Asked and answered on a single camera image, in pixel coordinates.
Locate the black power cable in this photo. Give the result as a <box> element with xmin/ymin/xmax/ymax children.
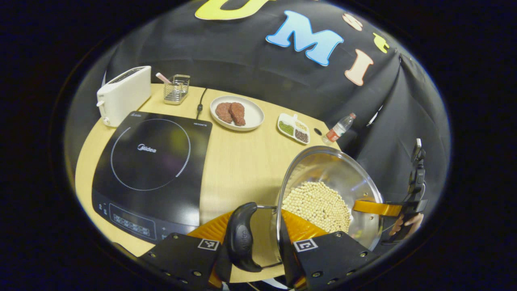
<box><xmin>195</xmin><ymin>88</ymin><xmax>208</xmax><ymax>120</ymax></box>

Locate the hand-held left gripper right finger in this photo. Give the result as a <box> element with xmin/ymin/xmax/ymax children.
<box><xmin>279</xmin><ymin>208</ymin><xmax>380</xmax><ymax>290</ymax></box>

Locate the clear water bottle red label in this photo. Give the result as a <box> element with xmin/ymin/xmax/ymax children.
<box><xmin>322</xmin><ymin>112</ymin><xmax>357</xmax><ymax>146</ymax></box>

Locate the white divided dish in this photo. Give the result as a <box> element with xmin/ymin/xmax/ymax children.
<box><xmin>277</xmin><ymin>113</ymin><xmax>311</xmax><ymax>145</ymax></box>

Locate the brown meat piece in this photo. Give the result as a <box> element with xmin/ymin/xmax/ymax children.
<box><xmin>215</xmin><ymin>102</ymin><xmax>233</xmax><ymax>124</ymax></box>
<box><xmin>229</xmin><ymin>102</ymin><xmax>246</xmax><ymax>127</ymax></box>

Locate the white toaster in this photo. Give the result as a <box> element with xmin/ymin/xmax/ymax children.
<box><xmin>96</xmin><ymin>66</ymin><xmax>152</xmax><ymax>128</ymax></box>

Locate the small wire basket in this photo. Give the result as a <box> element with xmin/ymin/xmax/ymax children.
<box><xmin>164</xmin><ymin>74</ymin><xmax>191</xmax><ymax>105</ymax></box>

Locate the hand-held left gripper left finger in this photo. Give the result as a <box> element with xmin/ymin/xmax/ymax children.
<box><xmin>139</xmin><ymin>210</ymin><xmax>243</xmax><ymax>289</ymax></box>

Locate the white oval plate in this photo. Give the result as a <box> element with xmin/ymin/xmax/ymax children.
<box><xmin>210</xmin><ymin>95</ymin><xmax>265</xmax><ymax>132</ymax></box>

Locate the black induction cooktop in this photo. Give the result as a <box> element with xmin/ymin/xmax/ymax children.
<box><xmin>92</xmin><ymin>111</ymin><xmax>213</xmax><ymax>245</ymax></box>

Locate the pile of yellow soybeans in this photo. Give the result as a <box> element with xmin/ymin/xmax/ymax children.
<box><xmin>282</xmin><ymin>181</ymin><xmax>352</xmax><ymax>234</ymax></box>

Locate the stainless steel pot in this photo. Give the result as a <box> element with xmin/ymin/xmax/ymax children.
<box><xmin>223</xmin><ymin>145</ymin><xmax>384</xmax><ymax>272</ymax></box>

